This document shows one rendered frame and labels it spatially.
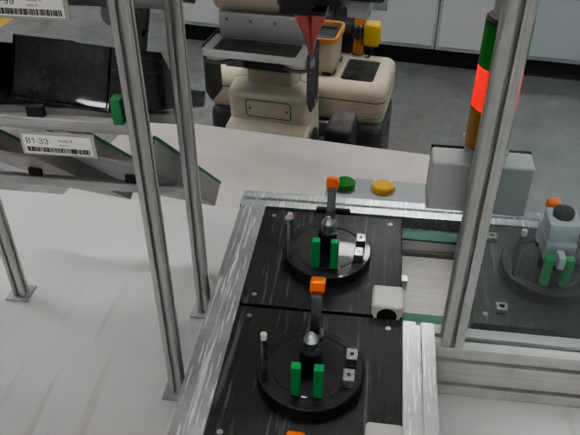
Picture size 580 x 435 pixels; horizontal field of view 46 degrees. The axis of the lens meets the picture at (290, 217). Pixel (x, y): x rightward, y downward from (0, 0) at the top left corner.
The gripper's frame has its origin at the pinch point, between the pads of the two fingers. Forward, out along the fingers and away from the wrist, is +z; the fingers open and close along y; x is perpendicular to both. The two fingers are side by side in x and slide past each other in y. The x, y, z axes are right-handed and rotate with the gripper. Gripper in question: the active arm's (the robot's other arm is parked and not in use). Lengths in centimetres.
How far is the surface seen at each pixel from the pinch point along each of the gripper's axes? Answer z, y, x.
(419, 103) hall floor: 115, 34, 234
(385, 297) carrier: 25.7, 14.8, -28.9
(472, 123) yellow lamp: -4.5, 22.2, -32.1
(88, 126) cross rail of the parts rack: -5.4, -20.1, -41.1
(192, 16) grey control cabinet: 97, -105, 298
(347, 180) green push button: 26.4, 7.0, 3.6
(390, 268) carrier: 27.4, 15.5, -20.0
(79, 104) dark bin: -5.9, -22.7, -37.0
